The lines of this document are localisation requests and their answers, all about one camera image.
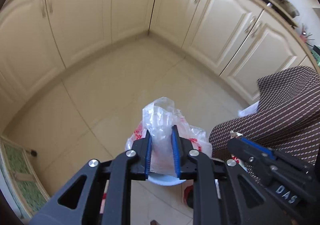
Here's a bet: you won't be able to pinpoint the blue trash bin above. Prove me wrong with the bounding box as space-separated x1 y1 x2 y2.
148 172 186 187

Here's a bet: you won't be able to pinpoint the pink utensil holder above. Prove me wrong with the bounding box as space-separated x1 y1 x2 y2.
300 23 313 46

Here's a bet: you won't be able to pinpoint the steel wok pan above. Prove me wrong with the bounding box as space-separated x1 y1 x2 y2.
274 0 300 18

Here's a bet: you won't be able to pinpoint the brown dotted tablecloth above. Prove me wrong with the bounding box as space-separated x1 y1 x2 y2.
208 65 320 178

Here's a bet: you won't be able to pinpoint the green patterned floor mat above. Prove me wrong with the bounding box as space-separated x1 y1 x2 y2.
1 136 50 222

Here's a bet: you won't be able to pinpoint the cream lower cabinets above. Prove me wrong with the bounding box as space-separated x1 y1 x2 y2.
0 0 318 125

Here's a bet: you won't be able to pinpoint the clear plastic bag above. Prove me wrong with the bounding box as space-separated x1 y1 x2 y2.
125 97 212 176

